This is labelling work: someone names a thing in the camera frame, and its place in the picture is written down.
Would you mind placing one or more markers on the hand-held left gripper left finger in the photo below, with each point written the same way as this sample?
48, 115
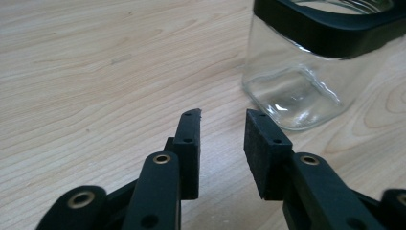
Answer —
188, 150

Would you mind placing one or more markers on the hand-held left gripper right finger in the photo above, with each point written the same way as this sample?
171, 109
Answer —
271, 159

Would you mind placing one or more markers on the clear glass jar black rim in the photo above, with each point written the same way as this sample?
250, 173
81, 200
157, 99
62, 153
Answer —
306, 64

